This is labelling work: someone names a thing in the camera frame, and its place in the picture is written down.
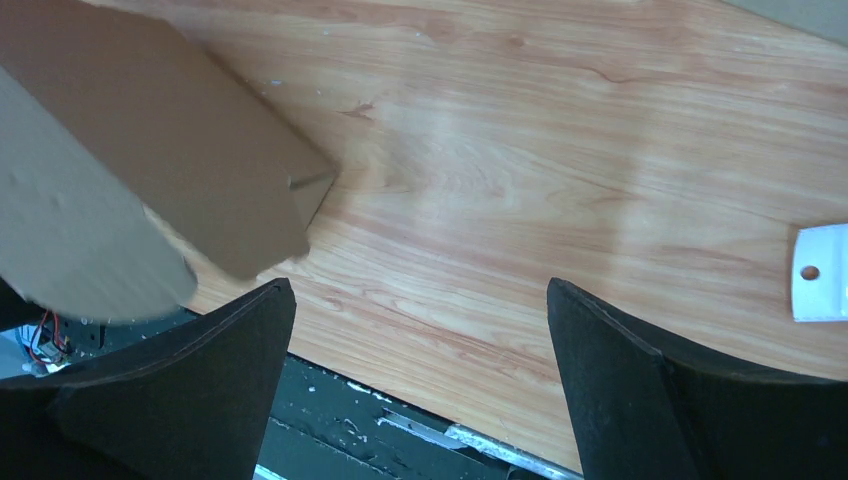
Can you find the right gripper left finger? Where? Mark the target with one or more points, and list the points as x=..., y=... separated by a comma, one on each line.
x=190, y=403

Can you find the small white plastic packet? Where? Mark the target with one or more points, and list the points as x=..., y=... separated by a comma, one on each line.
x=819, y=274

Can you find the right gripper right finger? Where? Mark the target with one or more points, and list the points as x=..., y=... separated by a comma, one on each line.
x=646, y=403

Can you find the brown cardboard box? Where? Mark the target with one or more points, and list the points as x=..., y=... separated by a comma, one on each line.
x=113, y=126

